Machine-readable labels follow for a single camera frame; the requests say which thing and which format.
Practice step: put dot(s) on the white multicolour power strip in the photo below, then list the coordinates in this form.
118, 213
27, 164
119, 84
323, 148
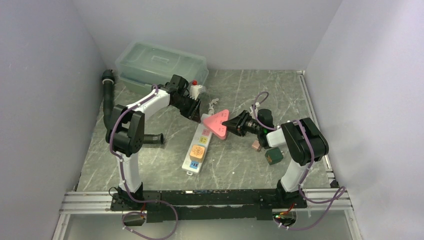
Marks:
202, 136

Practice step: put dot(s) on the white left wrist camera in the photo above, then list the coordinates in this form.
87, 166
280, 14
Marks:
196, 89

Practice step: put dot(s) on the tan cube plug adapter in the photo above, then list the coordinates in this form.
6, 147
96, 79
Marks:
197, 153

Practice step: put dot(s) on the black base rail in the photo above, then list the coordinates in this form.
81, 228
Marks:
167, 205

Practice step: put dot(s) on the dark green cube adapter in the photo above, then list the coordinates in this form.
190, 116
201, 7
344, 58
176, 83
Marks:
274, 156

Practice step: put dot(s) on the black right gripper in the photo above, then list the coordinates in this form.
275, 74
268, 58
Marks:
236, 125

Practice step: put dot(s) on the small pink cube adapter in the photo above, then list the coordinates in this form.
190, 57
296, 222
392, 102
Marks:
256, 146

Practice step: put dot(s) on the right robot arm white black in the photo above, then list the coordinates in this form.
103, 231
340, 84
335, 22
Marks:
305, 143

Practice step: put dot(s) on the aluminium frame rail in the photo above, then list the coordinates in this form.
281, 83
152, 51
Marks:
235, 181

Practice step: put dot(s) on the translucent green plastic box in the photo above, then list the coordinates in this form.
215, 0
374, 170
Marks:
141, 64

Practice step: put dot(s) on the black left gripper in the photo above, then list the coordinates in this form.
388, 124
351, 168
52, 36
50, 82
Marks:
195, 116

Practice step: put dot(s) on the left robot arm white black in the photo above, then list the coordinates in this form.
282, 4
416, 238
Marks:
126, 132

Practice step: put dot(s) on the pink triangular power strip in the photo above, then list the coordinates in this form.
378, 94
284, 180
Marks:
214, 123

